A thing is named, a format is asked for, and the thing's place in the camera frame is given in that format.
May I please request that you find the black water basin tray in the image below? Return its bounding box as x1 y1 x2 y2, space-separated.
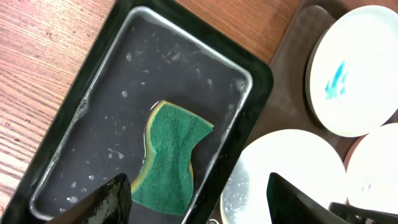
1 1 273 223

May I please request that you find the white plate blue stain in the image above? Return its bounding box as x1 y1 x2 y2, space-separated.
306 5 397 138

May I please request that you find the green yellow sponge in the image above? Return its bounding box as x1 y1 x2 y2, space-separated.
131 100 214 215

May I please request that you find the brown serving tray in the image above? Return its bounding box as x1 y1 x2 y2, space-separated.
211 0 398 224

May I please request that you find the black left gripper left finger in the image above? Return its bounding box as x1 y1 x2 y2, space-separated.
46 173 132 224

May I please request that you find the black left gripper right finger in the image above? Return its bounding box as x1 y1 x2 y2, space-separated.
267 172 347 224

